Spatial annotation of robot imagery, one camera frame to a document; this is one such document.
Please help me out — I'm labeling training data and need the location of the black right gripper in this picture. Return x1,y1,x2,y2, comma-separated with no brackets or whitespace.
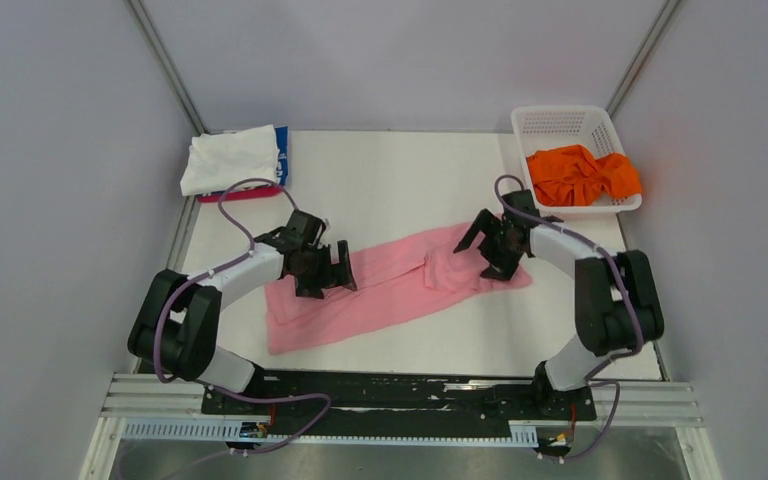
456,210,524,283

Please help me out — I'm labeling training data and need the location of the magenta folded t-shirt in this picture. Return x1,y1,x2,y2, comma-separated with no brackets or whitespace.
195,185,282,203

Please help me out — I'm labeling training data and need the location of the silver aluminium frame post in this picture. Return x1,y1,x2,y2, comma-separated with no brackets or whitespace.
124,0,208,135
605,0,684,117

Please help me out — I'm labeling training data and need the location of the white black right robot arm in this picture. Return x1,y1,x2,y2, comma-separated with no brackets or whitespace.
454,190,664,418

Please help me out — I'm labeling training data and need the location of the silver aluminium front rail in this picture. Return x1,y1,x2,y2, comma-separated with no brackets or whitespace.
99,374,706,428

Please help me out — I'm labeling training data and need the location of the white plastic basket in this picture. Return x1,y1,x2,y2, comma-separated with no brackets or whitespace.
511,105,643,215

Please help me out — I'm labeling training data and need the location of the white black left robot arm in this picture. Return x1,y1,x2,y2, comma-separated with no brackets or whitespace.
127,209,357,413

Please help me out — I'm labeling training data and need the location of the pink t-shirt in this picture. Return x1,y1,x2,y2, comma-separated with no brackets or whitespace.
265,223,532,355

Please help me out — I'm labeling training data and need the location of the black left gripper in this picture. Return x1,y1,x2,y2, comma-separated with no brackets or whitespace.
296,241,357,300

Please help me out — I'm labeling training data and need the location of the silver aluminium frame post left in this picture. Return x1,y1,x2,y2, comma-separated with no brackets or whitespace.
124,0,208,135

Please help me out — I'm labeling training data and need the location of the white folded t-shirt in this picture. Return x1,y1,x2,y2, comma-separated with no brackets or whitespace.
179,124,279,196

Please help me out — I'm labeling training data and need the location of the blue folded t-shirt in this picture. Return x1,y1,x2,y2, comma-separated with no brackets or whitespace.
274,126,289,186

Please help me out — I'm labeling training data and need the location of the silver aluminium frame post right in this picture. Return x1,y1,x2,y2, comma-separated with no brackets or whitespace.
605,0,684,117

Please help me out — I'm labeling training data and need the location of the white slotted cable duct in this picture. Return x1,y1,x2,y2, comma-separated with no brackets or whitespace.
121,418,539,448

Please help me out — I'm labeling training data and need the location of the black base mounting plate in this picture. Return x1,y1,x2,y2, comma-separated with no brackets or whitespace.
201,369,596,437

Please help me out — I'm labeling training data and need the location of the orange t-shirt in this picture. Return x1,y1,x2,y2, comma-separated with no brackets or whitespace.
526,144,643,207

